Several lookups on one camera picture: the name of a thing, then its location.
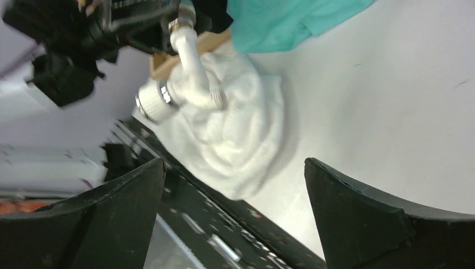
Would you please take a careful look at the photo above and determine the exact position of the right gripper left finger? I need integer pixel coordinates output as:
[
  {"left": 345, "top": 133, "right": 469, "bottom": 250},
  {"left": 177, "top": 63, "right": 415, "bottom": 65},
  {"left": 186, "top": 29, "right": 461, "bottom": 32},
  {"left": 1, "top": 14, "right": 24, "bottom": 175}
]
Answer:
[{"left": 1, "top": 158, "right": 165, "bottom": 268}]

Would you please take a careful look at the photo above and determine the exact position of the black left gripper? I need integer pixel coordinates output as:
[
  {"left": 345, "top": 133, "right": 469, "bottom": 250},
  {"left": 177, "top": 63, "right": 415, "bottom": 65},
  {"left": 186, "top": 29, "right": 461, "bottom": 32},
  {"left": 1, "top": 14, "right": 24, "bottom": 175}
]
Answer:
[{"left": 2, "top": 1, "right": 180, "bottom": 56}]

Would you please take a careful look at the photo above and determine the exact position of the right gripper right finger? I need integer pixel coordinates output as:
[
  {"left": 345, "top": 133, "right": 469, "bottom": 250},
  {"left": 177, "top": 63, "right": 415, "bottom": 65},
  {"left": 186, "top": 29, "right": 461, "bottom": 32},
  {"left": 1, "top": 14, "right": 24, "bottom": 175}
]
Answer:
[{"left": 304, "top": 158, "right": 474, "bottom": 268}]

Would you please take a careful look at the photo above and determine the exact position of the white plastic water faucet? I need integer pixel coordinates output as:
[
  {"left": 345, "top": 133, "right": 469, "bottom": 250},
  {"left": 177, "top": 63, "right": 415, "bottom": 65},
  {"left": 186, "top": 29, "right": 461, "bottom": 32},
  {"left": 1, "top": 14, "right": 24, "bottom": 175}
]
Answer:
[{"left": 134, "top": 26, "right": 229, "bottom": 125}]

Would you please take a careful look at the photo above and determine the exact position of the silver metal pipe fitting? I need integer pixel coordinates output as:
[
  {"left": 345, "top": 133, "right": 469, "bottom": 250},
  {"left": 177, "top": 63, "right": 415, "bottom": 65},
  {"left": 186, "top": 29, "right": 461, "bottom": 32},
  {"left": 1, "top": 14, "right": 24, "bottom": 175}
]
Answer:
[{"left": 168, "top": 0, "right": 196, "bottom": 34}]

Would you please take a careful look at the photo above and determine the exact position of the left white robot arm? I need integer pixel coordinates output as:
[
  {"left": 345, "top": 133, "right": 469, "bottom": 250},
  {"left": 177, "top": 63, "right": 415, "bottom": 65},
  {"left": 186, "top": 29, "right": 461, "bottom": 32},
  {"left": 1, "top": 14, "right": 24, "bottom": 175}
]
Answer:
[{"left": 2, "top": 1, "right": 179, "bottom": 108}]

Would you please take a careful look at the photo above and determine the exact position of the wooden clothes rack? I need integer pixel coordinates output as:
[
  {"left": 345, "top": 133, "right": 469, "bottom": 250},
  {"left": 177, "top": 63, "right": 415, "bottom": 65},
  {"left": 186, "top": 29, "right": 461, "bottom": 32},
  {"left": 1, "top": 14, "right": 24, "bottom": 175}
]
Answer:
[{"left": 150, "top": 26, "right": 231, "bottom": 81}]

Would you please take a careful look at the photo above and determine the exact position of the black t-shirt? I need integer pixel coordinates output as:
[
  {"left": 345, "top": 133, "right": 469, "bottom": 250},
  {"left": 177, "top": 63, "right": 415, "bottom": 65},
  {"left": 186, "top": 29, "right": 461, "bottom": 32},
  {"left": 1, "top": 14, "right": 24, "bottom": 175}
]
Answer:
[{"left": 192, "top": 0, "right": 234, "bottom": 35}]

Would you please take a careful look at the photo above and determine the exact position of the white terry towel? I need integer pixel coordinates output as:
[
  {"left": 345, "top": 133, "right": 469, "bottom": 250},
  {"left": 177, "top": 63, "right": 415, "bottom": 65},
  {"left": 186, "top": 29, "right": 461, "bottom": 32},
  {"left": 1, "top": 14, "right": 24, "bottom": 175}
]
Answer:
[{"left": 147, "top": 51, "right": 285, "bottom": 200}]

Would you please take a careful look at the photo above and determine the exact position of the teal t-shirt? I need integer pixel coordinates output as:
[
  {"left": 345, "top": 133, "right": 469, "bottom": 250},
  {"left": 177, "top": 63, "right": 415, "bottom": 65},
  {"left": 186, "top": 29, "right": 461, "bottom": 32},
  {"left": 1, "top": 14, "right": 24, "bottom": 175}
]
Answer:
[{"left": 227, "top": 0, "right": 373, "bottom": 53}]

